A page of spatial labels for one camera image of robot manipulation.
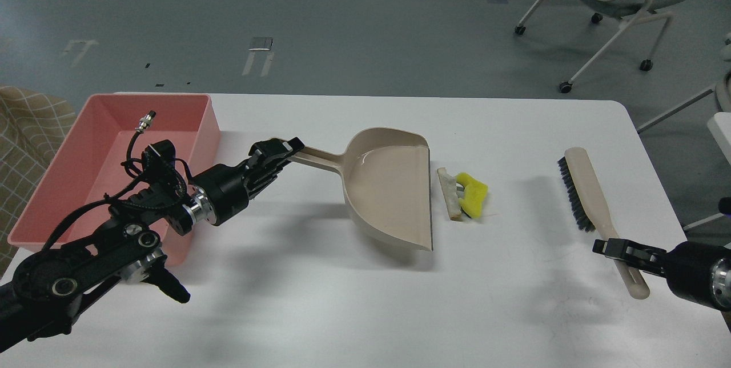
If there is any beige hand brush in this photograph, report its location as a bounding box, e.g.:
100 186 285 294
557 147 650 300

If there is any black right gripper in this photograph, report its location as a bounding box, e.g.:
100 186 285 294
592 238 730 310

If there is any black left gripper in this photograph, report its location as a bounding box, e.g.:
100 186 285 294
191 137 304 226

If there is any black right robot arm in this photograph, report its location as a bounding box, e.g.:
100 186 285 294
592 202 729 313

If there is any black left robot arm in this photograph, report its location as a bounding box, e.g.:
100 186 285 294
1 111 304 351

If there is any beige plastic dustpan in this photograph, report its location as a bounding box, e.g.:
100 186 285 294
290 127 433 253

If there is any beige checkered cloth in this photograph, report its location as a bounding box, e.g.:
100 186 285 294
1 85 76 272

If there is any yellow sponge scrap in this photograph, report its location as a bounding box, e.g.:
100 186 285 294
455 172 489 219

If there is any pink plastic bin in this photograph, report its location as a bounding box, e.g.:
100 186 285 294
7 94 221 253

